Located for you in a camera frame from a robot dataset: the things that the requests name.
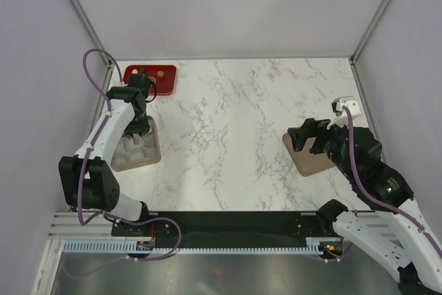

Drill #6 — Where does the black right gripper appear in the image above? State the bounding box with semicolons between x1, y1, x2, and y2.
287;114;357;180

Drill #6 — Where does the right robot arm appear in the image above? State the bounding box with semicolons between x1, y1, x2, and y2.
286;118;441;294

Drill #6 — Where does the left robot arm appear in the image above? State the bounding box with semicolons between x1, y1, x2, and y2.
58;74;152;236

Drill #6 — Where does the gold chocolate box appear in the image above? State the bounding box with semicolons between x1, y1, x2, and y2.
110;116;161;172

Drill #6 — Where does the red chocolate tray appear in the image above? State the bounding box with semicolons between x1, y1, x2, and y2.
124;64;177;96

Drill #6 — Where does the gold box lid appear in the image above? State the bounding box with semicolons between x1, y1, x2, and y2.
282;133;335;177

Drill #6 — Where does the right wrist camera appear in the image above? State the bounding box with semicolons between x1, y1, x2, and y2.
328;96;361;127

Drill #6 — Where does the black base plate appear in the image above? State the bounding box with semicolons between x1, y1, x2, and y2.
111;211;338;247

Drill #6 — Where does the white cable duct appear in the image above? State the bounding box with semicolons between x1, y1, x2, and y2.
62;239;323;256

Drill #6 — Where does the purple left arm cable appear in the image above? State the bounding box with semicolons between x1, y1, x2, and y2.
64;48;183;279

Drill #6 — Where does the left aluminium frame post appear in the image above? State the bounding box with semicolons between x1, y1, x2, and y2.
68;0;104;50

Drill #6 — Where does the aluminium frame post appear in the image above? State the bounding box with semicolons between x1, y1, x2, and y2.
349;0;393;66
68;0;104;50

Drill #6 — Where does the right aluminium frame post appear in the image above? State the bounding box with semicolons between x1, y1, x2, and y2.
349;0;393;66

